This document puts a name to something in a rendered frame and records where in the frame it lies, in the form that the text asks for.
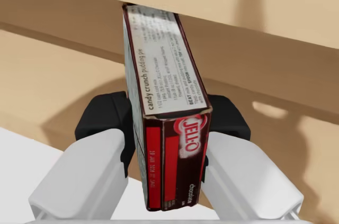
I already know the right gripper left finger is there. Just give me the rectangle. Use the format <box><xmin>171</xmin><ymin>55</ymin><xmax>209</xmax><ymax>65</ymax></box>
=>
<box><xmin>28</xmin><ymin>91</ymin><xmax>136</xmax><ymax>221</ymax></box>

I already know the pale wooden shelf unit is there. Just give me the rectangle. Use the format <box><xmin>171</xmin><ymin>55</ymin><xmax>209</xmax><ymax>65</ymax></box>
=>
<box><xmin>0</xmin><ymin>0</ymin><xmax>339</xmax><ymax>224</ymax></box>

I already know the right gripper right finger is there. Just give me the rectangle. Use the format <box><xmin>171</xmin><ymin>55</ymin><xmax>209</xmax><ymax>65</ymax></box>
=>
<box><xmin>201</xmin><ymin>94</ymin><xmax>304</xmax><ymax>221</ymax></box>

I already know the brown and white carton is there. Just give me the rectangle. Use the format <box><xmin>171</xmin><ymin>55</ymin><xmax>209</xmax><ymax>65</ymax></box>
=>
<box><xmin>121</xmin><ymin>3</ymin><xmax>213</xmax><ymax>212</ymax></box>

